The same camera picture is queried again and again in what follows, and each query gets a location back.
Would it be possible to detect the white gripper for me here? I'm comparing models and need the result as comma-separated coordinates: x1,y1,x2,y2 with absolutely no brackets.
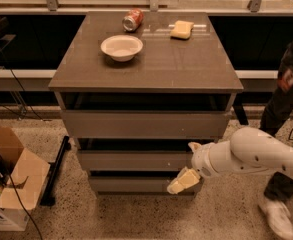
167,142,219,194

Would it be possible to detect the grey drawer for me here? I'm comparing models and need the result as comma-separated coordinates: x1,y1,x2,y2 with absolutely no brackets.
77,150,192,171
61,110,231,140
88,177,173,194

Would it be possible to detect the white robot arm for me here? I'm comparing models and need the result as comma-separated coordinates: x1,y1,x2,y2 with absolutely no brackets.
167,127,293,194

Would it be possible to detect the grey bottom drawer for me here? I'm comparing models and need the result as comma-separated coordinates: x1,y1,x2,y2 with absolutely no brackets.
88,177,173,194

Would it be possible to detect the grey drawer cabinet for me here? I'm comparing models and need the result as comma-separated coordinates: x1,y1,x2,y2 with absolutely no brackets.
47,11,244,198

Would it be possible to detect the grey top drawer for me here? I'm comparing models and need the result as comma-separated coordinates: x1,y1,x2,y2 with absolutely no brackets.
61,110,231,140

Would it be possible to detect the white sneaker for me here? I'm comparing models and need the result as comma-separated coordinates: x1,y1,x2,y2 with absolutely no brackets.
258,196,293,240

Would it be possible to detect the person in dark clothes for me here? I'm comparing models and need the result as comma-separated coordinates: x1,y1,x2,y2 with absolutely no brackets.
260,41,293,202

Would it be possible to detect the yellow sponge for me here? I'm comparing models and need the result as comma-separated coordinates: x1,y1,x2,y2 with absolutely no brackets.
170,20,194,39

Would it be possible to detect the white bowl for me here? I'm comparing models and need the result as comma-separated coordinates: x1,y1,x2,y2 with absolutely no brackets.
101,35,143,62

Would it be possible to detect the black metal bar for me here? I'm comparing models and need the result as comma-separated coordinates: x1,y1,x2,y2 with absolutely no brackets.
40,136,71,206

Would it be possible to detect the red soda can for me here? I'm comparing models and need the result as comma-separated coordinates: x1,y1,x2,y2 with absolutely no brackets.
122,8,144,32

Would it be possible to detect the cardboard box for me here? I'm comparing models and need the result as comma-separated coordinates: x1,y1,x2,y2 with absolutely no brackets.
0,127,50,231

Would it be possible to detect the black cable left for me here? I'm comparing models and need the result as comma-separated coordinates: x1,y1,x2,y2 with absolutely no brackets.
0,33,47,240

